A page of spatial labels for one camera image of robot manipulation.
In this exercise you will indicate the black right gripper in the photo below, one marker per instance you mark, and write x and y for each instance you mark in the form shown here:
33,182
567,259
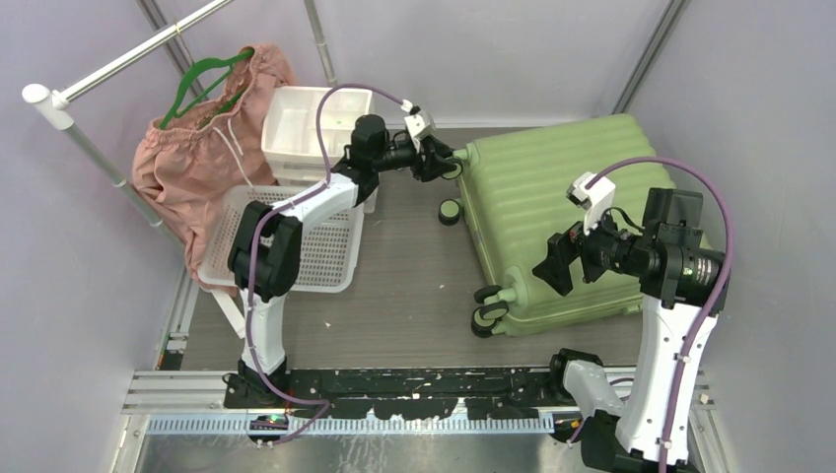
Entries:
563,247

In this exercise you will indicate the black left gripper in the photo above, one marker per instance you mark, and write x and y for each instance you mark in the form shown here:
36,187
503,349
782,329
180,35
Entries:
435,165

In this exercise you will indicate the green hard-shell suitcase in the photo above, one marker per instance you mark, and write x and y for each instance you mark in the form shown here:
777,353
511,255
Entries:
513,199

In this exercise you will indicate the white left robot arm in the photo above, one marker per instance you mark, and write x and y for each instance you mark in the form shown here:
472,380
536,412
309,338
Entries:
265,256

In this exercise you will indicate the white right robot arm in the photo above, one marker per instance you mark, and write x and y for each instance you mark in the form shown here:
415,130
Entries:
648,431

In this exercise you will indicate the white perforated plastic basket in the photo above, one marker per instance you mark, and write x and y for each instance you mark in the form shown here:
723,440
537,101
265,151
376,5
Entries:
329,252

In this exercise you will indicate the white plastic drawer organizer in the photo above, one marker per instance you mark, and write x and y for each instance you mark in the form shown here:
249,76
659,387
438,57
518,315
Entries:
292,132

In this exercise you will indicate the pink cloth garment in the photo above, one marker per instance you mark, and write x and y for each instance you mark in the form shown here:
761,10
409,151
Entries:
186,163

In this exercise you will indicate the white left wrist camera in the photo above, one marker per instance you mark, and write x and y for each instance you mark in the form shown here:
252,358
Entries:
419,123

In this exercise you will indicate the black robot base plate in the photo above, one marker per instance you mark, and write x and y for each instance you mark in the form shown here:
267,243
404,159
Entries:
408,394

